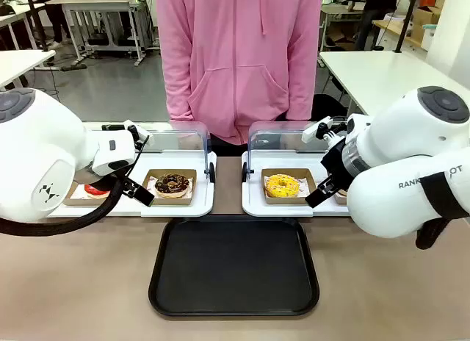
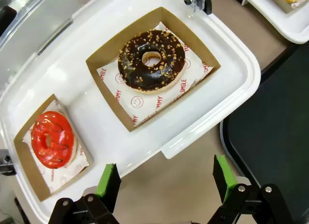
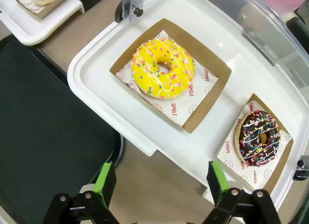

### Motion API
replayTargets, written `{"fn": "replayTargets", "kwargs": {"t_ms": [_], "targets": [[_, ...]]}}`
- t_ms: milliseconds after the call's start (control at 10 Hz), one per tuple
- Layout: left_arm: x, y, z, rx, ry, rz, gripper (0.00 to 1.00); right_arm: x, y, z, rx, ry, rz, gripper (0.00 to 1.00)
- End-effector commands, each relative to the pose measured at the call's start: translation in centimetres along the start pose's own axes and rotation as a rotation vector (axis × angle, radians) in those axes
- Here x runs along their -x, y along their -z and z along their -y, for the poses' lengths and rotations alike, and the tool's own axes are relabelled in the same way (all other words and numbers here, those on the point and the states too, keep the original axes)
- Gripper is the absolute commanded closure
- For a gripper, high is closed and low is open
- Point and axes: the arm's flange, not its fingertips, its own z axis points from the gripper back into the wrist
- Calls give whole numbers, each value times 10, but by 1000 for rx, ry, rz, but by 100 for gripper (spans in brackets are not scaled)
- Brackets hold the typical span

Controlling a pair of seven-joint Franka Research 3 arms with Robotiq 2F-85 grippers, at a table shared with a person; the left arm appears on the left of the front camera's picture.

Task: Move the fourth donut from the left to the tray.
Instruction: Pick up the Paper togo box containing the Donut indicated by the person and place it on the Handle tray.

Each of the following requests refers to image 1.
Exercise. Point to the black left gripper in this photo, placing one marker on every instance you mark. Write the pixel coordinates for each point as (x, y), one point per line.
(104, 178)

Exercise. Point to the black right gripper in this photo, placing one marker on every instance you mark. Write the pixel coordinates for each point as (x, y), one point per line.
(336, 161)

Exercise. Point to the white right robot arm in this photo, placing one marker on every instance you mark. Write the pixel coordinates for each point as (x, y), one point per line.
(404, 142)

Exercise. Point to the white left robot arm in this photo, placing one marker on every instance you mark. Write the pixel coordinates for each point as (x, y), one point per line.
(40, 153)

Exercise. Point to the brown cardboard donut tray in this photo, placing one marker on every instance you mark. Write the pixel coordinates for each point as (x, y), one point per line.
(75, 199)
(339, 199)
(308, 183)
(189, 201)

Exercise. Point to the brown glazed donut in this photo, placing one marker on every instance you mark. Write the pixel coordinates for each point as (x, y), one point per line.
(342, 192)

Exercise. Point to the chocolate glazed donut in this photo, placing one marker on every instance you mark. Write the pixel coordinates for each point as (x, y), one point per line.
(172, 186)

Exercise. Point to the yellow sprinkled donut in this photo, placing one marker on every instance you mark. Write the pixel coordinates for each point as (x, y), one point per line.
(282, 186)

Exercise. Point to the red glazed donut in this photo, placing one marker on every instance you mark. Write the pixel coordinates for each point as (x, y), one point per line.
(96, 190)

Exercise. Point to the black plastic serving tray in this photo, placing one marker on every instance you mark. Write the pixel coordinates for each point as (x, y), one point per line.
(233, 267)

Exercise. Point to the white display case base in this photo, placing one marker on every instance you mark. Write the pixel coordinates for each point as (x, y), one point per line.
(203, 203)
(253, 205)

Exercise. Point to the clear plastic case cover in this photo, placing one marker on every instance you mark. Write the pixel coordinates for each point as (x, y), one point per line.
(275, 135)
(183, 135)

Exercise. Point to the black chair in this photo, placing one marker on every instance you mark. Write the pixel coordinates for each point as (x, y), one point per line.
(328, 107)

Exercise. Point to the large white background table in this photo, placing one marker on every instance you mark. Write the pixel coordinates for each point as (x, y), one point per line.
(374, 74)

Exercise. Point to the person in pink hoodie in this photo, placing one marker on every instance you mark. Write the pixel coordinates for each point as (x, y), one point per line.
(235, 61)

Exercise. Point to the wooden background table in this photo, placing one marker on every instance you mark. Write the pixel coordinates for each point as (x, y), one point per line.
(393, 30)

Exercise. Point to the background person in dark clothes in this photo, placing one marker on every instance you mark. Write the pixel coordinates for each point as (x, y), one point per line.
(374, 10)

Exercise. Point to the black vertical pole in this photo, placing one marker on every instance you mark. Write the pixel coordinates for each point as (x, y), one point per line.
(405, 21)

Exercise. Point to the grey background desk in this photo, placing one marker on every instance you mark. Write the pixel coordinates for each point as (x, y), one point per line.
(92, 1)

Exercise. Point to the background person in black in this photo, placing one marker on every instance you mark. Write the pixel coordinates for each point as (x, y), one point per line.
(55, 14)

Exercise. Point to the cardboard box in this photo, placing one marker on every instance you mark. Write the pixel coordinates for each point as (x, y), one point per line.
(426, 21)

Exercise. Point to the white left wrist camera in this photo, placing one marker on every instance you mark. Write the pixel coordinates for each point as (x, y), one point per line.
(136, 132)

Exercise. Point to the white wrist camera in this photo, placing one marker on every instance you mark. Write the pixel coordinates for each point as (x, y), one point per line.
(136, 132)
(314, 129)

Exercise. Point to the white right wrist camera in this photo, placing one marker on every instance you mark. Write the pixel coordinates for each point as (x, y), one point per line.
(314, 129)

